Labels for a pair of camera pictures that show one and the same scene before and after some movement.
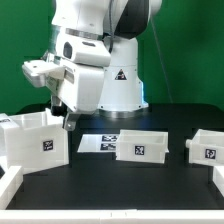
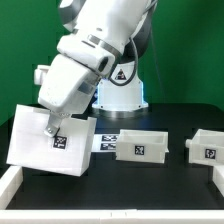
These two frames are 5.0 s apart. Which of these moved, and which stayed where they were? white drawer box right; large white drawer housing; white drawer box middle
Moved: large white drawer housing
Stayed: white drawer box right; white drawer box middle
